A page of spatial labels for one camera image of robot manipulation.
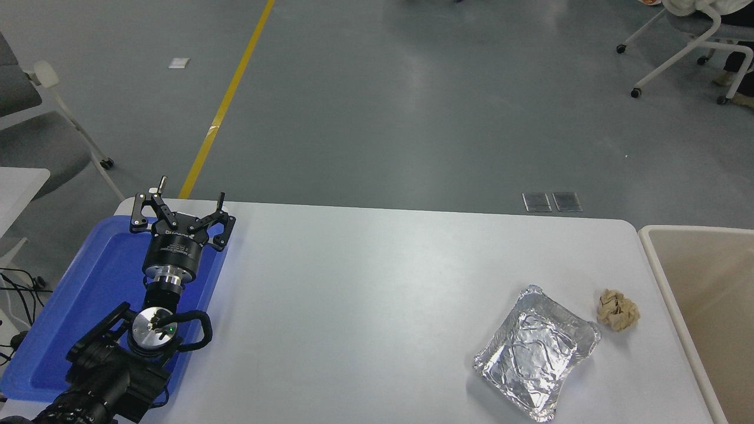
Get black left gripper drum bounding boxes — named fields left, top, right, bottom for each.
left=144, top=230, right=207, bottom=273

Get blue plastic tray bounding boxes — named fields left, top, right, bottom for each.
left=0, top=215, right=227, bottom=404

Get small white side table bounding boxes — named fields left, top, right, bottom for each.
left=0, top=167, right=51, bottom=266

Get crumpled foil tray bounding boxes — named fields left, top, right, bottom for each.
left=472, top=285, right=601, bottom=423

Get crumpled tan paper ball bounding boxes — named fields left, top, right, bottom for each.
left=597, top=289, right=641, bottom=333

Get large pale bin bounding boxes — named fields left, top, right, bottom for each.
left=639, top=226, right=754, bottom=424

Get white wheeled chair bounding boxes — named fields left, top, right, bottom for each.
left=616, top=0, right=754, bottom=105

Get seated person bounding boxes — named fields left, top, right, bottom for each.
left=713, top=12, right=754, bottom=108

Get grey chair with white frame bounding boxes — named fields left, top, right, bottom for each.
left=0, top=32, right=124, bottom=201

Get black cables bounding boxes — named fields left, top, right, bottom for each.
left=0, top=268, right=54, bottom=361

